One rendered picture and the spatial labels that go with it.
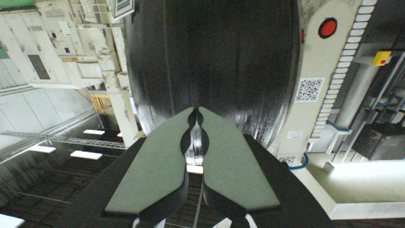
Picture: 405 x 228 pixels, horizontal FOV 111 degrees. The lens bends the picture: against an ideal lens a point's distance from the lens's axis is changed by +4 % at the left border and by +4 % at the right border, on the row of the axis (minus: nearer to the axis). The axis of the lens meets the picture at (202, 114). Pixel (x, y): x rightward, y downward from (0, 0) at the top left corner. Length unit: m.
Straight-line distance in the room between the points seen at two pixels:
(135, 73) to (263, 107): 0.20
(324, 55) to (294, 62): 0.28
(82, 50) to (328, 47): 4.55
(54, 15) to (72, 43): 0.59
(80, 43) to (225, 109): 4.50
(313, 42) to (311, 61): 0.05
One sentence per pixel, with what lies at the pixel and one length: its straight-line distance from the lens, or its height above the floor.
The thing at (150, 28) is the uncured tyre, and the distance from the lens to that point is 0.23.
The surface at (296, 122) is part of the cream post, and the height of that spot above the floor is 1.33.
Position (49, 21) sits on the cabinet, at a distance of 5.13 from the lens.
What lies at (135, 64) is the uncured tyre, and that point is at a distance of 0.24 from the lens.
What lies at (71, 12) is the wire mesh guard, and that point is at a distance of 1.01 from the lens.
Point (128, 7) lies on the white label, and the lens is 0.26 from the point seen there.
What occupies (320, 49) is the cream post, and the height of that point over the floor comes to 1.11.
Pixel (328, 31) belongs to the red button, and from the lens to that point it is 0.51.
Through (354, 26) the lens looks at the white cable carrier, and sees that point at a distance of 0.58.
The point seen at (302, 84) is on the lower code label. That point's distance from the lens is 0.51.
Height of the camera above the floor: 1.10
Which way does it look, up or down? 26 degrees up
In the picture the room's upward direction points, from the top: 179 degrees clockwise
